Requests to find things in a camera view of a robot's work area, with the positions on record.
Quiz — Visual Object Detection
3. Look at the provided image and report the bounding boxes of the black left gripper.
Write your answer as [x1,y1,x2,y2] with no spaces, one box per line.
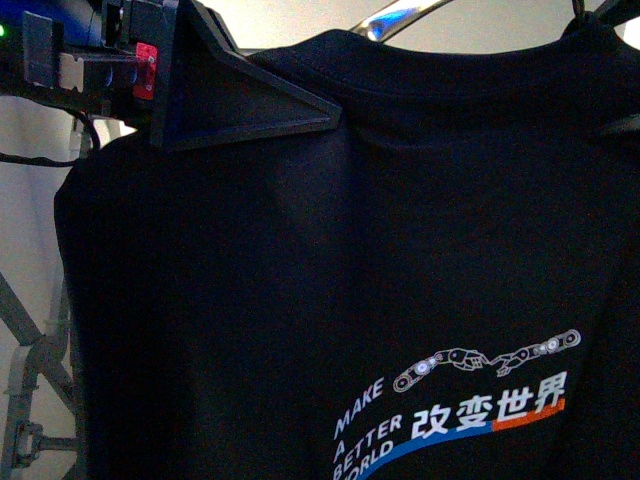
[1,1,342,151]

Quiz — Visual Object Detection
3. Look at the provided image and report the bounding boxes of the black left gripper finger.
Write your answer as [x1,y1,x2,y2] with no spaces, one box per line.
[595,114,640,139]

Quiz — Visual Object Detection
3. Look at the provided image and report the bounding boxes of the chrome metal clothes hanger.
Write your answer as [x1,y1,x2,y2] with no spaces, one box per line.
[350,0,448,43]

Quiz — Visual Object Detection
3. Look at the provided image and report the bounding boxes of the black printed t-shirt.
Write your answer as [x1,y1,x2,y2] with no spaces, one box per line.
[55,21,639,479]

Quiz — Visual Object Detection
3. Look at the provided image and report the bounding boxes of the grey rack side leg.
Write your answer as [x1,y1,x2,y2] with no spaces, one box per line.
[1,279,78,479]

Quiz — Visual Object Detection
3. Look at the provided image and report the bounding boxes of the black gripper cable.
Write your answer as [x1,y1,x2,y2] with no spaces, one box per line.
[0,112,101,169]

